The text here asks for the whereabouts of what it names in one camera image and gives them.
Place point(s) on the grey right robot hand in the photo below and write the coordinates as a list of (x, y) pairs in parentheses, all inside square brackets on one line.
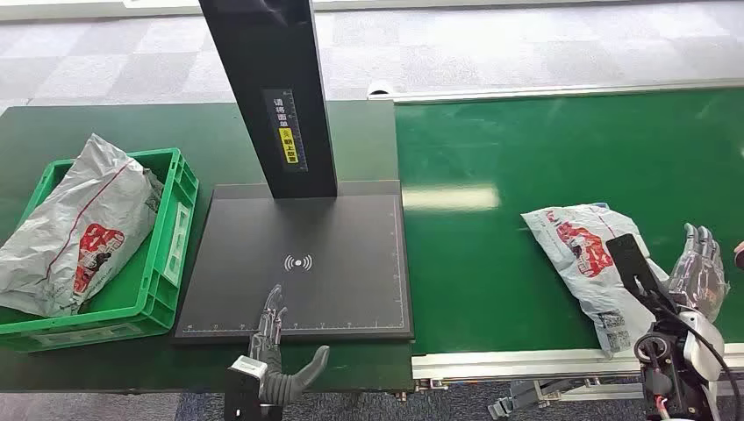
[(700, 279)]

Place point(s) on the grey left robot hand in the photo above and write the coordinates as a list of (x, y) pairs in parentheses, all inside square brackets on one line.
[(268, 343)]

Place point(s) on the grey poly mailer package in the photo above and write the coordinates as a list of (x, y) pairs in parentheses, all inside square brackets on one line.
[(75, 221), (581, 279)]

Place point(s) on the black weighing device with column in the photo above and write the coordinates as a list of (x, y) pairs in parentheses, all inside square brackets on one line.
[(337, 279)]

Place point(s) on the green plastic basket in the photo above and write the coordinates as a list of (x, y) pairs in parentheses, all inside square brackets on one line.
[(145, 302)]

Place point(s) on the pink object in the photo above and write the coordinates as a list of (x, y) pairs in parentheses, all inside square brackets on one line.
[(739, 255)]

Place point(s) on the black and yellow label strip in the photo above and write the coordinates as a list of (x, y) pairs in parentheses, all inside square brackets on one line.
[(288, 145)]

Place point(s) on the white round conveyor end cap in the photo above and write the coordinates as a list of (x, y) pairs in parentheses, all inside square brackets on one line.
[(381, 89)]

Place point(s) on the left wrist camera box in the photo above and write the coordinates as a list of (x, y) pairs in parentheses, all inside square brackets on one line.
[(241, 395)]

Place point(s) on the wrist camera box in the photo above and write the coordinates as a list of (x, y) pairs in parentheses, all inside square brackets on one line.
[(630, 261), (241, 395)]

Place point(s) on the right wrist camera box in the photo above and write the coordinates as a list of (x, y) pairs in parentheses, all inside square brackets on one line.
[(630, 261)]

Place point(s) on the grey metal bracket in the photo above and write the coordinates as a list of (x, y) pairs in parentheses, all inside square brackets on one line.
[(523, 398)]

